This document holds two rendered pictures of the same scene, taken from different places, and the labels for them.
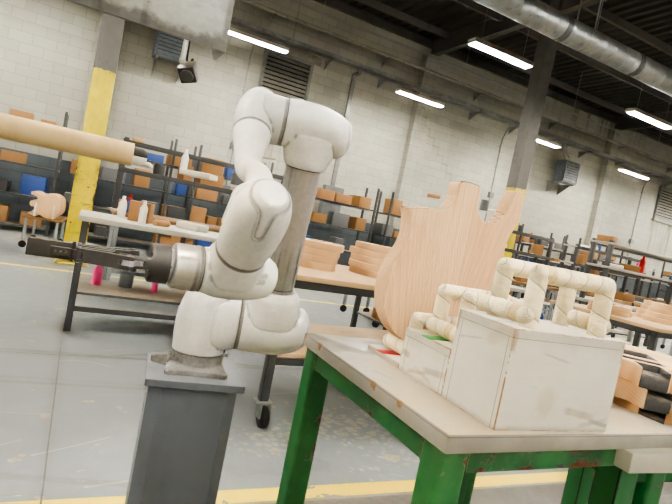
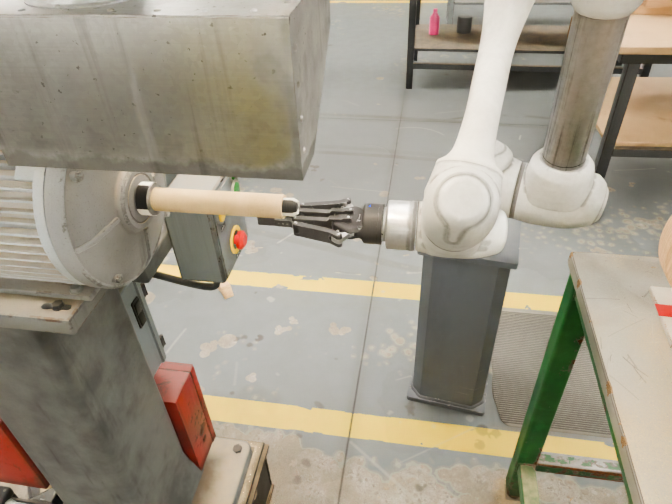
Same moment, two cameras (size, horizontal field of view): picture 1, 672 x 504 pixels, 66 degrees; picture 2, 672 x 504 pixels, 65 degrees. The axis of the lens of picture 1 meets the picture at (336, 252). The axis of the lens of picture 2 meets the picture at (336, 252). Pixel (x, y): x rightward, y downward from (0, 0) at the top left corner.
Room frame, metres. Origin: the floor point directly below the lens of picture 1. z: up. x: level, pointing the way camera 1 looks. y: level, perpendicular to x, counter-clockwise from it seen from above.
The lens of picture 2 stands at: (0.32, -0.10, 1.63)
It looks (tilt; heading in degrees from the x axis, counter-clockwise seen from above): 38 degrees down; 38
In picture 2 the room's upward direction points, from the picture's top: 3 degrees counter-clockwise
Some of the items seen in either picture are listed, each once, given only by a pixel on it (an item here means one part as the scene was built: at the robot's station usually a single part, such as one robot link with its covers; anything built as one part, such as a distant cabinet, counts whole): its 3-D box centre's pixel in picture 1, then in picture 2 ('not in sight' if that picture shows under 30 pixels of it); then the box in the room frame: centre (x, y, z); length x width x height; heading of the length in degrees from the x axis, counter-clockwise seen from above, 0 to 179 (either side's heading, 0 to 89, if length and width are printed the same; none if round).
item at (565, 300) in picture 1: (565, 301); not in sight; (1.03, -0.46, 1.15); 0.03 x 0.03 x 0.09
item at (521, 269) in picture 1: (539, 272); not in sight; (0.99, -0.39, 1.20); 0.20 x 0.03 x 0.03; 115
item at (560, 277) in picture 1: (574, 280); not in sight; (0.92, -0.42, 1.20); 0.20 x 0.03 x 0.03; 115
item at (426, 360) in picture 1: (474, 364); not in sight; (1.10, -0.34, 0.98); 0.27 x 0.16 x 0.09; 116
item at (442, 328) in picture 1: (445, 329); not in sight; (1.06, -0.25, 1.04); 0.11 x 0.03 x 0.03; 26
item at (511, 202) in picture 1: (504, 209); not in sight; (1.31, -0.39, 1.33); 0.07 x 0.04 x 0.10; 115
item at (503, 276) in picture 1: (500, 290); not in sight; (0.96, -0.31, 1.15); 0.03 x 0.03 x 0.09
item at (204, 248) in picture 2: not in sight; (175, 237); (0.82, 0.70, 0.99); 0.24 x 0.21 x 0.26; 117
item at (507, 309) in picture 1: (508, 309); not in sight; (0.92, -0.32, 1.12); 0.11 x 0.03 x 0.03; 26
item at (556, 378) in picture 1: (532, 369); not in sight; (0.96, -0.40, 1.02); 0.27 x 0.15 x 0.17; 116
